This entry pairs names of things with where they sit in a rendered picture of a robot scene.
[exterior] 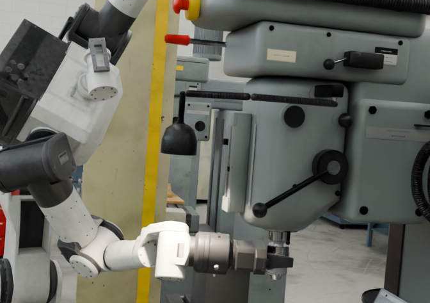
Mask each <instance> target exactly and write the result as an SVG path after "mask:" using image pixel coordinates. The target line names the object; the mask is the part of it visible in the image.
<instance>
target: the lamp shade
mask: <svg viewBox="0 0 430 303"><path fill-rule="evenodd" d="M197 143H198V141H197V138H196V133H195V130H194V129H193V128H192V127H191V126H190V125H187V124H185V123H178V122H177V123H176V124H172V125H170V126H168V127H167V128H166V129H165V132H164V135H163V137H162V140H161V153H164V154H174V155H184V156H195V155H196V152H197Z"/></svg>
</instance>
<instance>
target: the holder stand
mask: <svg viewBox="0 0 430 303"><path fill-rule="evenodd" d="M249 285H250V272H242V271H235V270H231V267H230V268H229V269H227V274H226V275H221V274H216V277H214V276H213V274H208V273H206V274H205V273H196V272H195V271H194V270H193V282H192V290H191V303H248V294H249Z"/></svg>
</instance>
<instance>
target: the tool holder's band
mask: <svg viewBox="0 0 430 303"><path fill-rule="evenodd" d="M267 248H268V249H269V250H273V251H278V252H286V251H288V250H289V246H288V245H286V244H285V243H284V245H281V246H280V245H274V244H273V242H271V243H268V245H267Z"/></svg>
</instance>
